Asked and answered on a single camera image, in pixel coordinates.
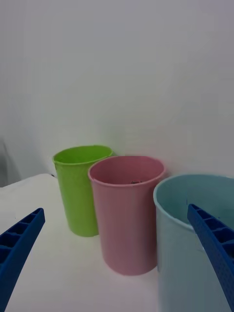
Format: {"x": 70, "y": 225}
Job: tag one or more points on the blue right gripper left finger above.
{"x": 17, "y": 248}

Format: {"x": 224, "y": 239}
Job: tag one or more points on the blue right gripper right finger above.
{"x": 217, "y": 248}

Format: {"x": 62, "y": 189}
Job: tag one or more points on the pale blue plastic bin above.
{"x": 180, "y": 263}

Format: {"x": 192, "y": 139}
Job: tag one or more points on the green plastic bin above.
{"x": 75, "y": 195}

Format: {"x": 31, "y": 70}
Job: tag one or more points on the pink plastic bin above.
{"x": 124, "y": 224}

